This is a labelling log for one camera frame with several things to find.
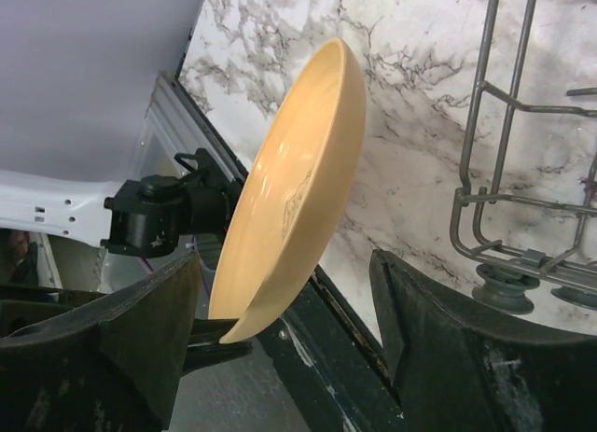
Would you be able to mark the grey wire dish rack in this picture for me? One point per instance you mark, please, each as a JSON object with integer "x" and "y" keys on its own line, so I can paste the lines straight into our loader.
{"x": 525, "y": 207}

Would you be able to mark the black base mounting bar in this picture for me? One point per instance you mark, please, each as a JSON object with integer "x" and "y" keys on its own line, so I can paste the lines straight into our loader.
{"x": 326, "y": 347}

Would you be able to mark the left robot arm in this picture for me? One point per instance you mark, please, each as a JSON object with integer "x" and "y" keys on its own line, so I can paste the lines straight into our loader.
{"x": 138, "y": 218}

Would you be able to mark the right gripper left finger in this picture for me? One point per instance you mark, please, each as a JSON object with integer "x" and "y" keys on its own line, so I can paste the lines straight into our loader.
{"x": 113, "y": 364}

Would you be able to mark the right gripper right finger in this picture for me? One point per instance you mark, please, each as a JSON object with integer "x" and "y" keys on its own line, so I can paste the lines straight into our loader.
{"x": 459, "y": 365}

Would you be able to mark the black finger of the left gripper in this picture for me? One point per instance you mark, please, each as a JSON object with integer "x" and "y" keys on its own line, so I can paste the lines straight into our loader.
{"x": 204, "y": 348}

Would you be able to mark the plain orange plate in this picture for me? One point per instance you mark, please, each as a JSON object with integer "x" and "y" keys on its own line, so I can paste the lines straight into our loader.
{"x": 294, "y": 194}

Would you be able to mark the aluminium rail frame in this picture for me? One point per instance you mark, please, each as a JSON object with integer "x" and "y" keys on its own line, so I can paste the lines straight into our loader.
{"x": 174, "y": 124}

